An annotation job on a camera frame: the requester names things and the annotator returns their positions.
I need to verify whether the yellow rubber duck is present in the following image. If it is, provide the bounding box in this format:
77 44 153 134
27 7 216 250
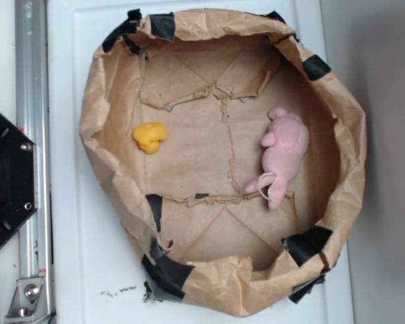
132 121 168 154

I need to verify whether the brown paper bag basin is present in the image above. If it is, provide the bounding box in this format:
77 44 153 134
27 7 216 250
80 9 366 317

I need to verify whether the pink plush bunny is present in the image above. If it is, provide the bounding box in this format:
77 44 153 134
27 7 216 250
244 107 309 211

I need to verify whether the white tray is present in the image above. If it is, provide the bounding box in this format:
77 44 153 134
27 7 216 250
45 0 356 324

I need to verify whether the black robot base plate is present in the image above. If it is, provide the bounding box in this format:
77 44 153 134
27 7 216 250
0 113 37 250

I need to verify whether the aluminium extrusion rail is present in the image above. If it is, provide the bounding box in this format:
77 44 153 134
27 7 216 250
15 1 56 323

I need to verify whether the metal corner bracket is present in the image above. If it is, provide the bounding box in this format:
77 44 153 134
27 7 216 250
4 277 47 323

